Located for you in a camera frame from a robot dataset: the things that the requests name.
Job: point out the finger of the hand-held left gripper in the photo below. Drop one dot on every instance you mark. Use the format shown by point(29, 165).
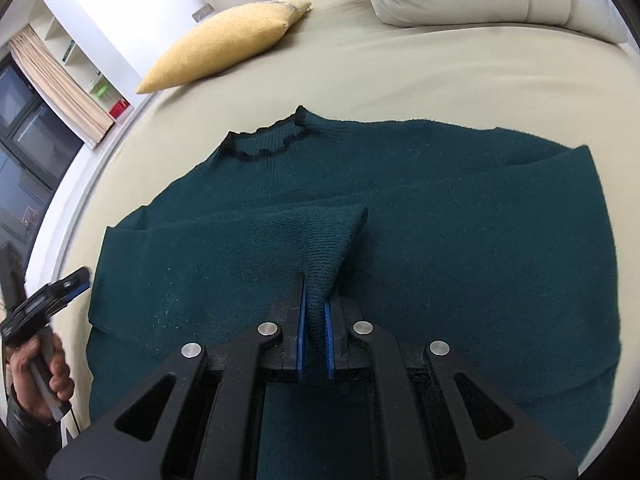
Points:
point(72, 276)
point(79, 293)

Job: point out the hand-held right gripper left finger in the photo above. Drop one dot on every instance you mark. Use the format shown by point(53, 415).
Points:
point(300, 332)

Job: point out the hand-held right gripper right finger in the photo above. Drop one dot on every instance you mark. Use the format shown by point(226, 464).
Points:
point(329, 335)

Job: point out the dark green knit sweater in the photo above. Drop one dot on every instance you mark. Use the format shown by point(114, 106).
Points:
point(450, 210)

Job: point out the person's left forearm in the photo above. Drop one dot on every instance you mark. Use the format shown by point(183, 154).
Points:
point(25, 430)

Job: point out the person's left hand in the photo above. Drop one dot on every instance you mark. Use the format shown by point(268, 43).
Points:
point(62, 375)

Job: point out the white window ledge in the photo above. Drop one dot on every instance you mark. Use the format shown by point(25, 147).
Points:
point(95, 170)

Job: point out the dark window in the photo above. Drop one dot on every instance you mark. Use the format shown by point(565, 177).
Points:
point(30, 130)

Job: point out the red box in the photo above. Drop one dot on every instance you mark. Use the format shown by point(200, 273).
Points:
point(119, 110)

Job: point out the green box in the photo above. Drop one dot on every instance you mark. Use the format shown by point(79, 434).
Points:
point(99, 89)

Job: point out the beige curtain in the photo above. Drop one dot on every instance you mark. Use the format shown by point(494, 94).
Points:
point(55, 80)

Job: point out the yellow pillow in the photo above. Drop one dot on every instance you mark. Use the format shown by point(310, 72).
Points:
point(220, 45)

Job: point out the white wall shelf unit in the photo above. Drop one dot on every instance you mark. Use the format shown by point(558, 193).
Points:
point(75, 45)

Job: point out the grey wall switch plate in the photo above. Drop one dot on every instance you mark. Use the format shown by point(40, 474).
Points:
point(202, 13)

